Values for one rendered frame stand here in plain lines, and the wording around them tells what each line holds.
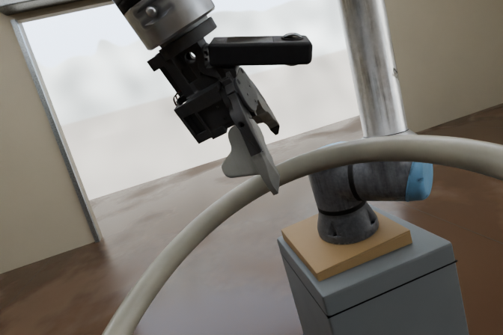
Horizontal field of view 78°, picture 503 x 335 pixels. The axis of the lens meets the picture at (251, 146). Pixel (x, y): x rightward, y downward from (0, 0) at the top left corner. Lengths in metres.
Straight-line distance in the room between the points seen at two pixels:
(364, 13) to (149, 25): 0.62
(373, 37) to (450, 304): 0.76
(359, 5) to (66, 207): 4.71
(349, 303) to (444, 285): 0.29
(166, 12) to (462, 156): 0.31
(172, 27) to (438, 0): 6.40
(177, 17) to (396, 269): 0.82
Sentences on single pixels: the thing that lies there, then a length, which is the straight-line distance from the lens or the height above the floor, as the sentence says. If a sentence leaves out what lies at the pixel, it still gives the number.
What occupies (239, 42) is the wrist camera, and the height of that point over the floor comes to 1.44.
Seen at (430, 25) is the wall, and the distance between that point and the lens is 6.46.
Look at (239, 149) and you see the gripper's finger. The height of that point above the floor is 1.32.
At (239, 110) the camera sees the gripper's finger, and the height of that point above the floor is 1.37.
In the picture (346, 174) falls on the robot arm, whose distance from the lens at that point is 0.91.
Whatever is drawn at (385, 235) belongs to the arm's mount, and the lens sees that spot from 1.02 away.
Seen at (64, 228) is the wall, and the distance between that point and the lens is 5.20.
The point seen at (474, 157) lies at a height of 1.27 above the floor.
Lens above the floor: 1.38
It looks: 9 degrees down
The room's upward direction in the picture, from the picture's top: 16 degrees counter-clockwise
